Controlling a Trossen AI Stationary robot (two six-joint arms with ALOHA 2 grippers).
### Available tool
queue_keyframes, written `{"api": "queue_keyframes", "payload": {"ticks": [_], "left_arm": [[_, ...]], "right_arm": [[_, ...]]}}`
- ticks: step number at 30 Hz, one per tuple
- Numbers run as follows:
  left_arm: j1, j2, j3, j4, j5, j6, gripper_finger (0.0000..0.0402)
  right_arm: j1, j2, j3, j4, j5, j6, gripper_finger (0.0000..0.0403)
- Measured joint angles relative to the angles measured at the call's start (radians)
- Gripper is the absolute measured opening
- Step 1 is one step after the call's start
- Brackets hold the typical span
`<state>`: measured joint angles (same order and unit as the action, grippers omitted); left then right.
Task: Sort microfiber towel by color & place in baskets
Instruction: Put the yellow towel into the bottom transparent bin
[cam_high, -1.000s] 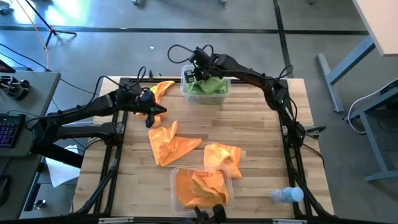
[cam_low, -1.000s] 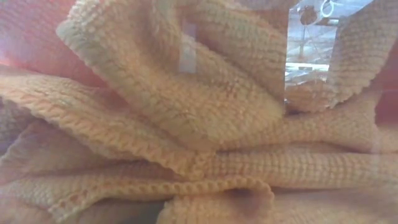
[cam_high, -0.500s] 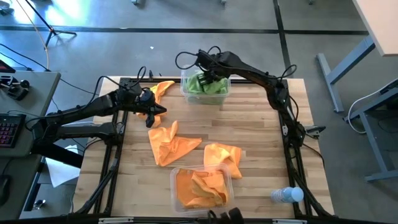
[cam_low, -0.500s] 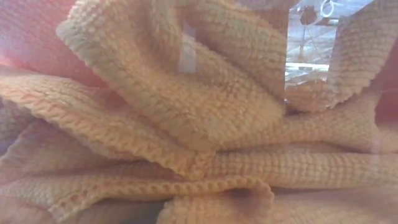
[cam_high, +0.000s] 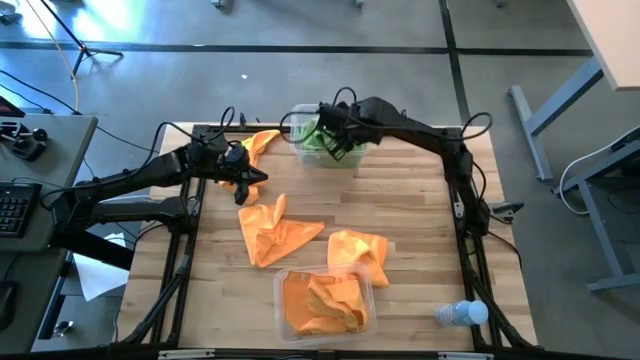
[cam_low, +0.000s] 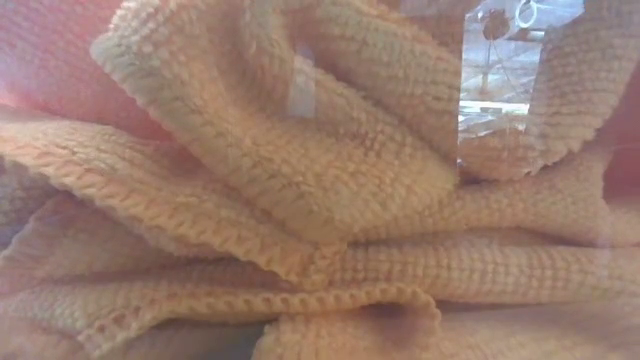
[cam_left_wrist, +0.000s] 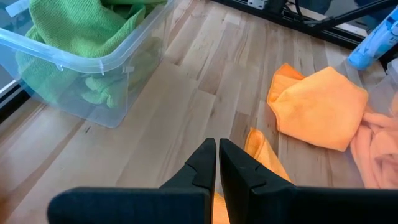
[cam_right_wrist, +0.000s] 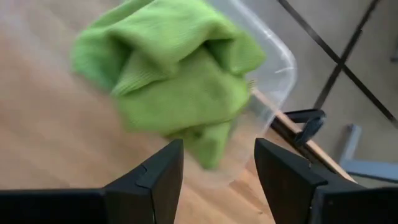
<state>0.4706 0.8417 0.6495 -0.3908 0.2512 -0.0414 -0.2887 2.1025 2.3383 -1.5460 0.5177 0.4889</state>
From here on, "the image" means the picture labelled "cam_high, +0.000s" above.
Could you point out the orange microfiber towel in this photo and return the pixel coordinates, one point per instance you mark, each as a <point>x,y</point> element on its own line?
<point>292,300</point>
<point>340,305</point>
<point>357,250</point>
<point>265,235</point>
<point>260,142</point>

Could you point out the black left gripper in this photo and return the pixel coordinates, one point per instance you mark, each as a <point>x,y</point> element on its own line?
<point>235,160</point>

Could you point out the black support beam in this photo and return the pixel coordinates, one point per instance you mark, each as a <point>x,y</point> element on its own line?
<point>95,247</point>

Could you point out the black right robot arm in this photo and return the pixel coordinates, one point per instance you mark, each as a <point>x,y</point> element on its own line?
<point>425,132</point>

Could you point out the white paper sheet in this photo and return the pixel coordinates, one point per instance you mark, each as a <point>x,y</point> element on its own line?
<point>95,280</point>

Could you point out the black table clamp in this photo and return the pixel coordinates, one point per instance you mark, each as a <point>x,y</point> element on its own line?
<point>242,121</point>

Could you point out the black computer mouse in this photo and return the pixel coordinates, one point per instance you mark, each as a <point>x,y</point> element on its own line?
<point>6,305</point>

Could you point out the clear plastic bin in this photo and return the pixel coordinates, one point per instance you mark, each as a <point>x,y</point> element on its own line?
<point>296,150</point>
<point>279,330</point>

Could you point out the black tripod stand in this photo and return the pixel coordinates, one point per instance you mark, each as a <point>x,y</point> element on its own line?
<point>86,50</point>

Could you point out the grey table frame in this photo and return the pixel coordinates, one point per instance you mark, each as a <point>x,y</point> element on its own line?
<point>600,235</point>

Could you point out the silver mounting plate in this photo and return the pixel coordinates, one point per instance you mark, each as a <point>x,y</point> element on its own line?
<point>457,209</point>

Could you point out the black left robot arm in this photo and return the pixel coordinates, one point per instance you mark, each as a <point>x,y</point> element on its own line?
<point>150,170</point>

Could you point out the black aluminium table frame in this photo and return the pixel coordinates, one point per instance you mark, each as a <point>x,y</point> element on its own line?
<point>425,131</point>

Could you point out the light wooden table top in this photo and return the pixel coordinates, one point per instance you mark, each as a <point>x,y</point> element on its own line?
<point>610,40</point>

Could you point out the grey desk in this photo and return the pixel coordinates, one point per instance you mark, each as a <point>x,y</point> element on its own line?
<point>60,145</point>

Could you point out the black desk clamp device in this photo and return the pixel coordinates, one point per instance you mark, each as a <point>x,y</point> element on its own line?
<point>25,142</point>

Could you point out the blue plastic water bottle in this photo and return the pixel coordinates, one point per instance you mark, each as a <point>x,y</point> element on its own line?
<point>462,313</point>

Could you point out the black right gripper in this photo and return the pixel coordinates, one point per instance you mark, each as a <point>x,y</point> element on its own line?
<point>345,120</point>

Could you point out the grey table leg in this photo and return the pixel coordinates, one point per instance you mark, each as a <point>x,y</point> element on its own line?
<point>560,100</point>

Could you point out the black keyboard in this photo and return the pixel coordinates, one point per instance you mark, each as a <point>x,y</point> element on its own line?
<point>17,210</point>

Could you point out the small shiny metal object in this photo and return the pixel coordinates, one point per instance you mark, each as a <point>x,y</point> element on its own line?
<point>62,328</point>

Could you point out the black box with red stripe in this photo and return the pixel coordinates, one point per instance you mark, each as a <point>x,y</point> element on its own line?
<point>10,107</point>

